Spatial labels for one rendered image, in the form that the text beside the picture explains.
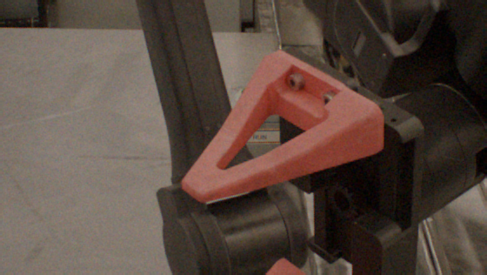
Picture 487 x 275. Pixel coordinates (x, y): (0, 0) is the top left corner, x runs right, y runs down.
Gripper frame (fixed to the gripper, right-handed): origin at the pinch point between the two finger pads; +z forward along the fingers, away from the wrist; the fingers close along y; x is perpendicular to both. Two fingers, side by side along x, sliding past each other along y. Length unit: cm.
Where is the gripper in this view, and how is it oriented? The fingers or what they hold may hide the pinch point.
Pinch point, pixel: (216, 273)
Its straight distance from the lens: 44.6
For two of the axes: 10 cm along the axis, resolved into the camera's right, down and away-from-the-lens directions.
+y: 0.4, 8.3, 5.6
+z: -7.6, 3.9, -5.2
